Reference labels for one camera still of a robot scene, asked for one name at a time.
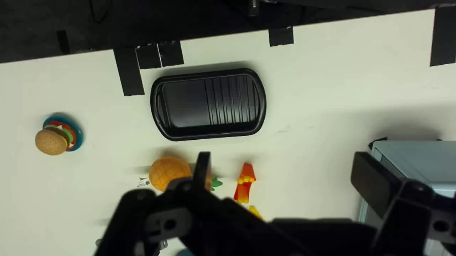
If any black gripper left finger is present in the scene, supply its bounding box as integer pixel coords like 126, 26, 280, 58
192, 151, 213, 192

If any light blue toaster oven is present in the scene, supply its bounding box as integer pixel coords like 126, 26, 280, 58
356, 138, 456, 256

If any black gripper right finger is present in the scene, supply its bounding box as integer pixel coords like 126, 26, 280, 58
350, 151, 407, 220

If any black plastic tray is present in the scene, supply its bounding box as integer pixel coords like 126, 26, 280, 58
150, 67, 269, 142

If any large black tape piece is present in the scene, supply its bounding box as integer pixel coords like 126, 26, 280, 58
430, 4, 456, 68

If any short black tape piece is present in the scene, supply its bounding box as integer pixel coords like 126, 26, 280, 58
157, 40, 186, 68
136, 43, 165, 71
269, 26, 297, 48

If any yellow plush potato fry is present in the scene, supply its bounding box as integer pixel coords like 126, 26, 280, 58
249, 205, 264, 220

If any plush burger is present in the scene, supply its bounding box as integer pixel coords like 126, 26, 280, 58
35, 119, 78, 156

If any orange plush pineapple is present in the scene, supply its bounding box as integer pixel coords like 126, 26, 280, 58
140, 155, 226, 193

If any long black tape strip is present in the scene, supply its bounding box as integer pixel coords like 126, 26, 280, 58
113, 45, 146, 98

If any red plush fries pack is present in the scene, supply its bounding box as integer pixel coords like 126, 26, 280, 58
233, 162, 259, 206

